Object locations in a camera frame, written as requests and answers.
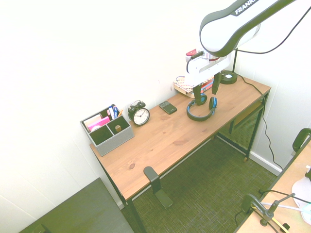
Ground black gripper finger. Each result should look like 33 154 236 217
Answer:
211 70 222 95
193 83 207 106

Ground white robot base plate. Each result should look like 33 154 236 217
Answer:
291 165 311 205

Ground wooden desk with black frame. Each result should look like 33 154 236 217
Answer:
89 72 272 233

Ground striped fabric pouch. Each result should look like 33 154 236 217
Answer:
173 75 214 95

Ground red book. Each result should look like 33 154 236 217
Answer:
201 77 215 88

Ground black desk lamp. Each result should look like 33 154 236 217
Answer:
220 48 239 85

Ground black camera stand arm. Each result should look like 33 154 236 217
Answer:
259 193 296 227

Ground pink sticky notes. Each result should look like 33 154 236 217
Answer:
87 116 110 132

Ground black lamp power cable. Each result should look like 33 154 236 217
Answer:
237 74 284 170

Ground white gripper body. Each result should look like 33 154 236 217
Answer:
184 55 231 86

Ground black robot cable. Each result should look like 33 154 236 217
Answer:
235 4 311 54

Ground black headphone hanger hook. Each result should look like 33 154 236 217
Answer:
143 166 173 211

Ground black twin-bell alarm clock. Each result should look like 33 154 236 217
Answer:
128 99 151 127

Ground light wooden robot table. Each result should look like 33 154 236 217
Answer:
235 143 311 233

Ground beige notepad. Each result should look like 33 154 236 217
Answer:
84 114 103 127

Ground black table clamp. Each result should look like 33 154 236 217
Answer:
234 193 265 226
291 128 311 156

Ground red and white wrist camera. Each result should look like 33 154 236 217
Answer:
185 49 205 64

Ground black phone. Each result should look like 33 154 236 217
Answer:
159 100 177 115

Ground grey desk organizer box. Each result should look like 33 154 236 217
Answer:
80 106 135 157

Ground black and blue headphone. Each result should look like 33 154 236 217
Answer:
186 94 219 122

